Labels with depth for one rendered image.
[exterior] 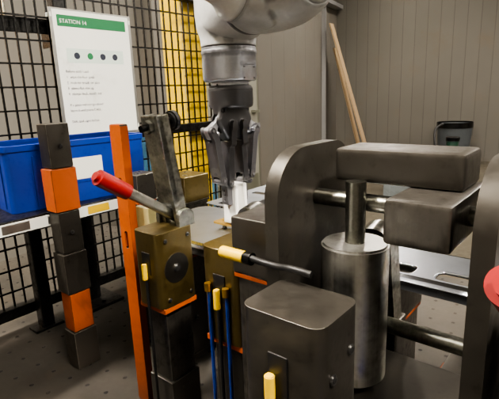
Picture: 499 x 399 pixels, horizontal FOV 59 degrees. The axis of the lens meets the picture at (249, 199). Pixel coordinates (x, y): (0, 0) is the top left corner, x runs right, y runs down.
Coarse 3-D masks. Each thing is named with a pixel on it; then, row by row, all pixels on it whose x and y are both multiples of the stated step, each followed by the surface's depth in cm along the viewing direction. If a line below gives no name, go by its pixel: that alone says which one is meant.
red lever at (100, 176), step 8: (96, 176) 55; (104, 176) 56; (112, 176) 57; (96, 184) 56; (104, 184) 56; (112, 184) 57; (120, 184) 58; (128, 184) 59; (112, 192) 58; (120, 192) 58; (128, 192) 59; (136, 192) 60; (136, 200) 60; (144, 200) 61; (152, 200) 62; (152, 208) 63; (160, 208) 64; (168, 208) 65; (168, 216) 65
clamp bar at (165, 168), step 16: (176, 112) 64; (144, 128) 60; (160, 128) 61; (176, 128) 64; (160, 144) 61; (160, 160) 63; (176, 160) 64; (160, 176) 64; (176, 176) 64; (160, 192) 65; (176, 192) 64; (176, 208) 65
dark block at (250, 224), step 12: (240, 216) 43; (252, 216) 43; (264, 216) 43; (240, 228) 43; (252, 228) 42; (264, 228) 41; (240, 240) 44; (252, 240) 43; (264, 240) 42; (252, 252) 43; (264, 252) 42; (240, 264) 44; (240, 276) 45; (252, 276) 44; (264, 276) 43; (240, 288) 46; (252, 288) 45; (264, 288) 44; (240, 300) 46
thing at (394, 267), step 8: (368, 224) 46; (376, 224) 45; (368, 232) 45; (376, 232) 44; (392, 248) 44; (392, 256) 45; (392, 264) 45; (392, 272) 45; (392, 280) 45; (392, 288) 46; (400, 288) 48; (392, 296) 46; (400, 296) 48; (392, 304) 47; (400, 304) 48; (392, 312) 47; (400, 312) 49
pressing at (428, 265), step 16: (192, 208) 96; (208, 208) 95; (192, 224) 84; (208, 224) 83; (192, 240) 75; (208, 240) 74; (400, 256) 64; (416, 256) 63; (432, 256) 63; (448, 256) 63; (400, 272) 58; (416, 272) 58; (432, 272) 58; (448, 272) 58; (464, 272) 57; (416, 288) 55; (432, 288) 53; (448, 288) 52; (464, 288) 52; (464, 304) 51
